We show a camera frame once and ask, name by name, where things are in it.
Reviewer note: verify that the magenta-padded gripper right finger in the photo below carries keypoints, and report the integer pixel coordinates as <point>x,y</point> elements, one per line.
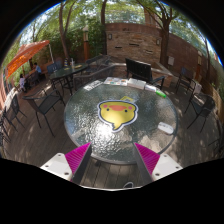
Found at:
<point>148,157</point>

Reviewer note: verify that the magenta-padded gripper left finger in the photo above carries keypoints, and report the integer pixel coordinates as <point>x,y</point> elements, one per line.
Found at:
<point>77,156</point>

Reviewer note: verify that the white computer mouse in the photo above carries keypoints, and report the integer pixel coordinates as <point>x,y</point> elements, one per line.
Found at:
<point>165,128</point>

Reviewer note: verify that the yellow chick-shaped mouse pad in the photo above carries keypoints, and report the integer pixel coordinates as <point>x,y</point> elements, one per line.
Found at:
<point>117,114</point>

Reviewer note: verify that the dark mesh metal chair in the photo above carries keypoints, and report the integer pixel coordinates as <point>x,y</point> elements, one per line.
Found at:
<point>14,106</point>
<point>98,61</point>
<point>95,76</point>
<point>203,108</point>
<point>46,102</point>

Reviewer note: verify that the yellow card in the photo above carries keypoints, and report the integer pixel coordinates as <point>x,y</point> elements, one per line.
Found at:
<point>127,98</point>

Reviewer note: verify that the small white box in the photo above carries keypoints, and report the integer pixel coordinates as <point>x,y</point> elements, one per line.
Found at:
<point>150,88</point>

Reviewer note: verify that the white printed strip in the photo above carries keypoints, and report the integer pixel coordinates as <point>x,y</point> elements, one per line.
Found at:
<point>93,85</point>

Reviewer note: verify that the large white box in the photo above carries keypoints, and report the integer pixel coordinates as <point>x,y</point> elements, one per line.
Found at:
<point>137,83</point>

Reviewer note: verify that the colourful printed leaflet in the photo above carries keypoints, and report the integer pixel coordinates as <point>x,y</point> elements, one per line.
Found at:
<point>115,81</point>

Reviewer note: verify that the dark round patio table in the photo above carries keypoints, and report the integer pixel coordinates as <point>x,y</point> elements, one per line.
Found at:
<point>68,70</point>

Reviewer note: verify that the black slatted wooden chair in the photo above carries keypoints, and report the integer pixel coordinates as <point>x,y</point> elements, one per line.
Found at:
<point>138,69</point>

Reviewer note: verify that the blue chair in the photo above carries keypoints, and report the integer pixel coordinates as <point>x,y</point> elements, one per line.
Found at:
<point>53,67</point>

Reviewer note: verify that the person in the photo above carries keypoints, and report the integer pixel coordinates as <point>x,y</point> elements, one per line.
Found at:
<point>22,81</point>
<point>37,68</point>

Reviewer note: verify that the orange patio umbrella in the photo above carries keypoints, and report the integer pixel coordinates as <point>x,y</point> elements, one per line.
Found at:
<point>26,54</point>

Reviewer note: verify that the tree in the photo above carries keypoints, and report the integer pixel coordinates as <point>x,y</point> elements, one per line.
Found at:
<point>164,40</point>
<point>63,33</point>
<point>207,56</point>
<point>104,26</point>

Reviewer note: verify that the white wall box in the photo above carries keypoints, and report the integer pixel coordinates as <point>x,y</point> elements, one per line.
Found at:
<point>171,60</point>

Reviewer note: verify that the wooden lamp post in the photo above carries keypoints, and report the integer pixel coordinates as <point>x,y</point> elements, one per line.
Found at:
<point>86,46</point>
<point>199,65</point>

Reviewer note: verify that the wall lamp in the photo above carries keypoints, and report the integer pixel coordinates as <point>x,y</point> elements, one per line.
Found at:
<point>110,36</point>
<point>158,41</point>

